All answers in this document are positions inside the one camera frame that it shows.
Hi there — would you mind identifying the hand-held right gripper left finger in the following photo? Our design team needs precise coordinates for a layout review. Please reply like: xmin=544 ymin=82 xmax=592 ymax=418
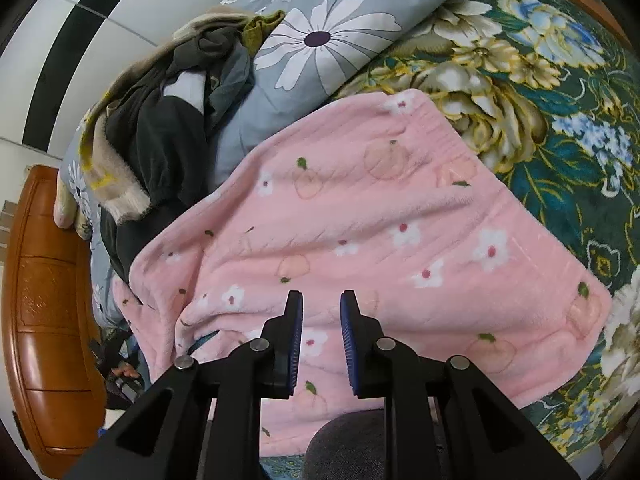
xmin=65 ymin=290 xmax=304 ymax=480

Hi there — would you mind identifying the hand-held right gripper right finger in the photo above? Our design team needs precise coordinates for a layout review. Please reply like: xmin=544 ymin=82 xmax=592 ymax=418
xmin=340 ymin=289 xmax=582 ymax=480

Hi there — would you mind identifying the pink floral fleece garment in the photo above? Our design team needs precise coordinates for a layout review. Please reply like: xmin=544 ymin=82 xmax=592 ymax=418
xmin=112 ymin=88 xmax=614 ymax=459

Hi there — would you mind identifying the wooden bed end board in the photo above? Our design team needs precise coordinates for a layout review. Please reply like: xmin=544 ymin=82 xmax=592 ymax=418
xmin=0 ymin=164 xmax=109 ymax=480

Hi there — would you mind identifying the person's dark grey trouser leg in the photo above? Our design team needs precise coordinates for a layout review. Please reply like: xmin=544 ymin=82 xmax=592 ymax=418
xmin=302 ymin=409 xmax=397 ymax=480

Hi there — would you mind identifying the cream pink pillow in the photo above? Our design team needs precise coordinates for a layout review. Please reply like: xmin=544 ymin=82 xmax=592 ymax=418
xmin=53 ymin=180 xmax=81 ymax=231

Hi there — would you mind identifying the beige fleece garment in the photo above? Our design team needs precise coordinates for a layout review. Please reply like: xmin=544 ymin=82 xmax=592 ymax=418
xmin=79 ymin=6 xmax=251 ymax=225

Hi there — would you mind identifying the dark grey garment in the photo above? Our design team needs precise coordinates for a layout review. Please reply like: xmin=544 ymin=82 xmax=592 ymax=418
xmin=100 ymin=25 xmax=257 ymax=283

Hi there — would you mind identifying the grey daisy print quilt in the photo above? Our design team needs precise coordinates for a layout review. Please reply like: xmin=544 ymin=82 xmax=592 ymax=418
xmin=57 ymin=0 xmax=533 ymax=333

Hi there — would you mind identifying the olive yellow garment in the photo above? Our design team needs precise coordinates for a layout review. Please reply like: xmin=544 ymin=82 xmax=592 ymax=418
xmin=242 ymin=8 xmax=287 ymax=57

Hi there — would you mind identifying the white wardrobe with black stripe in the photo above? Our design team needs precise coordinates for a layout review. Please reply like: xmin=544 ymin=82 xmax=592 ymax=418
xmin=0 ymin=0 xmax=251 ymax=158

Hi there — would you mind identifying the green floral blanket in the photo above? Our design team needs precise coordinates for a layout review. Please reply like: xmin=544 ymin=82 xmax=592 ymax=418
xmin=332 ymin=0 xmax=640 ymax=463

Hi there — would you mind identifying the wooden bed side rail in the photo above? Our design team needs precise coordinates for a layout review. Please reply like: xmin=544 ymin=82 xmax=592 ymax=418
xmin=529 ymin=0 xmax=635 ymax=48

